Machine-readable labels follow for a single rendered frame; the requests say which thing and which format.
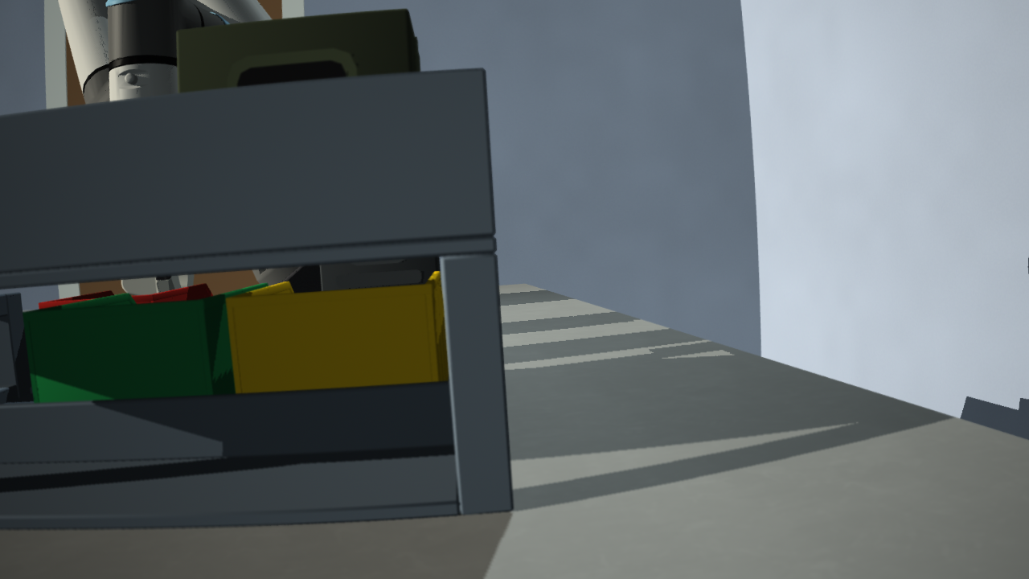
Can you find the yellow open bin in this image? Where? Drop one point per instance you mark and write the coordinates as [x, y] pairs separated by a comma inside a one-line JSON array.
[[286, 341]]

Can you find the red bin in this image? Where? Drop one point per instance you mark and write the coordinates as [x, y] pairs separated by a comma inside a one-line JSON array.
[[187, 293]]

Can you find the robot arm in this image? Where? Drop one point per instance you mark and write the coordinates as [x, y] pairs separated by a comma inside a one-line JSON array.
[[141, 33]]

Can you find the dark grey metal shelf rack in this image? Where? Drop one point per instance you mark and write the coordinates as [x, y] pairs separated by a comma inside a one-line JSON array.
[[311, 172]]

